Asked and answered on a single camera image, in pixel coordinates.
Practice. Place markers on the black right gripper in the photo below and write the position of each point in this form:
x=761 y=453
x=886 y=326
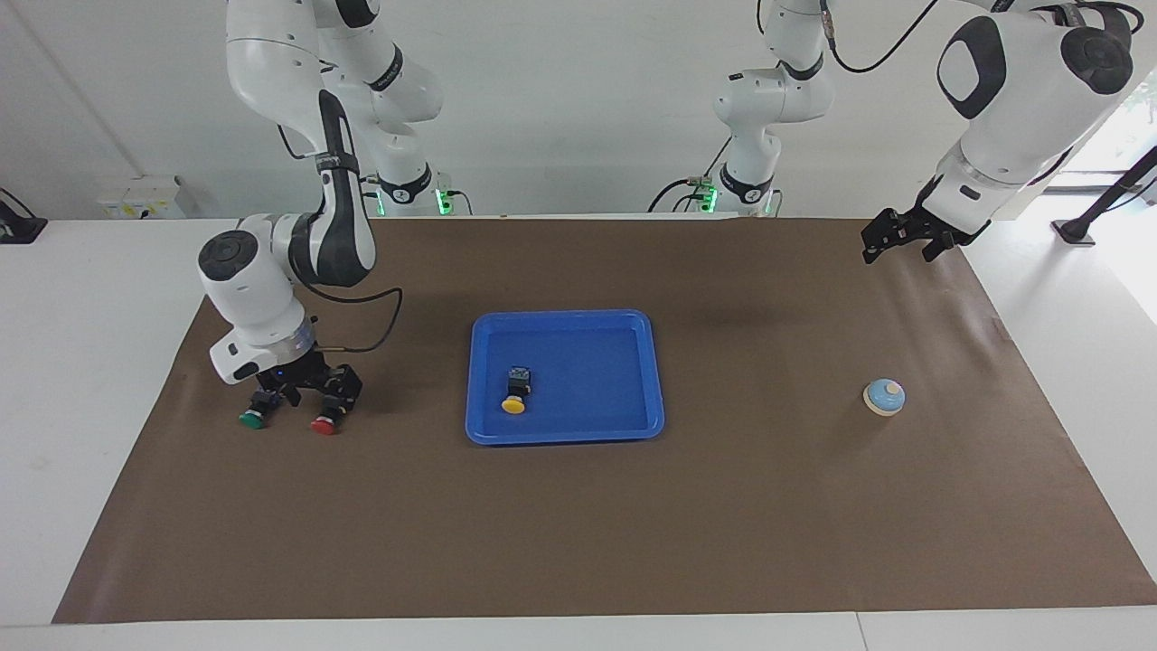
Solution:
x=312 y=375

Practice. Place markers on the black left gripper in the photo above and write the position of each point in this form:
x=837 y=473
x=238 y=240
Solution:
x=931 y=221

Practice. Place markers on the red push button switch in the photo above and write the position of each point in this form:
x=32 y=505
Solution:
x=324 y=425

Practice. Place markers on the green push button switch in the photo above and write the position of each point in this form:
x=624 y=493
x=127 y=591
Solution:
x=253 y=419

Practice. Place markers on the light blue call bell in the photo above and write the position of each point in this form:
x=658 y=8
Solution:
x=884 y=398

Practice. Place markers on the yellow push button switch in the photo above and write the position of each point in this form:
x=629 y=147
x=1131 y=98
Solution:
x=515 y=393

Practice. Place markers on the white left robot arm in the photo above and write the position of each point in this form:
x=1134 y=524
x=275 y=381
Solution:
x=1021 y=99

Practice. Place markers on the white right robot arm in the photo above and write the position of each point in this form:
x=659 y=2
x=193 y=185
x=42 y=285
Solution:
x=249 y=289

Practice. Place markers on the blue plastic tray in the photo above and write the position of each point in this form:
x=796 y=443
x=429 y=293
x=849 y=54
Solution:
x=578 y=380

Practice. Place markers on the white power socket box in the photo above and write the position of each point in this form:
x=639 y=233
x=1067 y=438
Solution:
x=140 y=199

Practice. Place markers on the brown table mat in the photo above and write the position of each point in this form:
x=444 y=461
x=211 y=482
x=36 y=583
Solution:
x=578 y=524

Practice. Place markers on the black camera stand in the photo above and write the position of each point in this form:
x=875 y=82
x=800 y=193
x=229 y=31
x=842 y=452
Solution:
x=1107 y=199

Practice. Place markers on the black clamp mount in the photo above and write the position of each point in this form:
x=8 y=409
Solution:
x=18 y=226

